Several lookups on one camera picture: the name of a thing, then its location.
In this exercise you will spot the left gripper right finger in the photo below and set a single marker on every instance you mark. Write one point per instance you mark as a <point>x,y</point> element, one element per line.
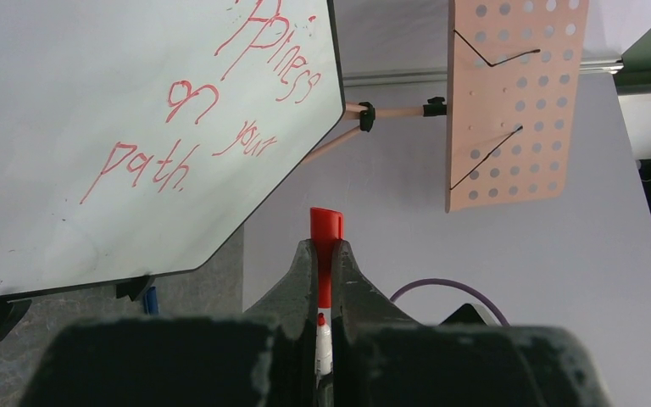
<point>356,303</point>

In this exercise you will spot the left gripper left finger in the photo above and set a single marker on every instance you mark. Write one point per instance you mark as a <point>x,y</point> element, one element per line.
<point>293,300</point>

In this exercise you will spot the red marker cap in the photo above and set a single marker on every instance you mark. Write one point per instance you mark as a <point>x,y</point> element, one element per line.
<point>326,231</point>

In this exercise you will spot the white whiteboard black frame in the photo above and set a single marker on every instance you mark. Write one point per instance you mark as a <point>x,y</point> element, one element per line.
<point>137,136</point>

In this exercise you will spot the red whiteboard marker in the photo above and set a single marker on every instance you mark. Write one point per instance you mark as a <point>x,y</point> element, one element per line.
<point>323,348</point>

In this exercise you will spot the blue whiteboard marker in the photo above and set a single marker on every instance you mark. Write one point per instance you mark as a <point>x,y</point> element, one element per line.
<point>150,303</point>

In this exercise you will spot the pink tripod stand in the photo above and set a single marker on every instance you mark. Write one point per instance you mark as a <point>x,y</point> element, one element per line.
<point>366,114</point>

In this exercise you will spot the pink perforated board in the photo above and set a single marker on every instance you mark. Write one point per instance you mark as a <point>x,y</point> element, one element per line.
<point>513,69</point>

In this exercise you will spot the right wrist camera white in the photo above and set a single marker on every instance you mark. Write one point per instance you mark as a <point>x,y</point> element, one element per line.
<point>470,314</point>

